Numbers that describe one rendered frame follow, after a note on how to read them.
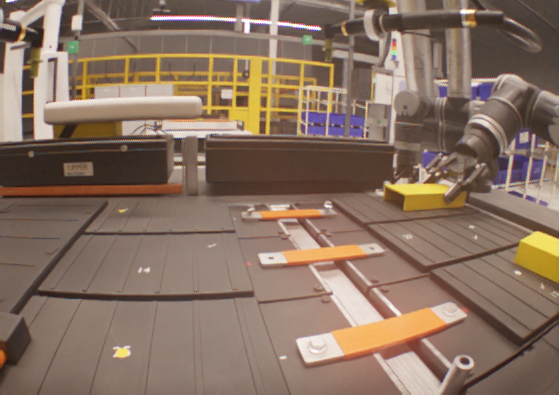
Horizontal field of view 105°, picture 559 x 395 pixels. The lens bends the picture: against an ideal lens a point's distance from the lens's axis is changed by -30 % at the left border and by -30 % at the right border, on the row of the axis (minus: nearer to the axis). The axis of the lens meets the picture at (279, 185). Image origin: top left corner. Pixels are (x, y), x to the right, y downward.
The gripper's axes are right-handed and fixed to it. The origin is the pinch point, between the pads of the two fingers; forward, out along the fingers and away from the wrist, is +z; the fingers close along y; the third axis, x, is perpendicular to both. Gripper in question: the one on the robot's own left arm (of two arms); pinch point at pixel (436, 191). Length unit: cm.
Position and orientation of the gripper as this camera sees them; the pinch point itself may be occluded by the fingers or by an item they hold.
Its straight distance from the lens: 62.4
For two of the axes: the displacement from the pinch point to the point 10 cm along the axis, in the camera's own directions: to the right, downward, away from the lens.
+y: 2.5, 2.4, -9.4
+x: 5.9, 7.3, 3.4
